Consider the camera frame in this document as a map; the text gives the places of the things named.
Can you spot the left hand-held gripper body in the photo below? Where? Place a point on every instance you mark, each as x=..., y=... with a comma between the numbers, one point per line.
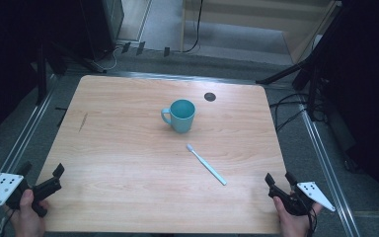
x=9, y=186

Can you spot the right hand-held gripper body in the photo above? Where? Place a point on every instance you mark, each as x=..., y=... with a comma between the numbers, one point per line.
x=309, y=193

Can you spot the light blue toothbrush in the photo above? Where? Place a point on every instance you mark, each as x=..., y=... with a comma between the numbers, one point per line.
x=208, y=166

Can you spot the teal ceramic mug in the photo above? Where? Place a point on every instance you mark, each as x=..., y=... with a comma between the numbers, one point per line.
x=181, y=121

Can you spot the person's right hand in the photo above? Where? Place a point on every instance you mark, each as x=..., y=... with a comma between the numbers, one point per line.
x=292, y=224

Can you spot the person's left hand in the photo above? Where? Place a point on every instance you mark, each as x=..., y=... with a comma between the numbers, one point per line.
x=28, y=217

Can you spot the black metal stand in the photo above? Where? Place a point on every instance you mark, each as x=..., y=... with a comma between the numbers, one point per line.
x=41, y=72
x=312, y=69

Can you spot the dark round table grommet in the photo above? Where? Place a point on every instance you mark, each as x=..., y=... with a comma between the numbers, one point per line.
x=210, y=96

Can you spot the dark cabinet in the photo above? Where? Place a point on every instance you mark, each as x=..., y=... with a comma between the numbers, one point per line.
x=102, y=26

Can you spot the metal floor rail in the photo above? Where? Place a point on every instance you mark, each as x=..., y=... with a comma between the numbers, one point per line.
x=16, y=154
x=329, y=177

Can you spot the light wooden furniture frame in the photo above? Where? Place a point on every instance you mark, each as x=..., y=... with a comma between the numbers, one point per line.
x=269, y=26

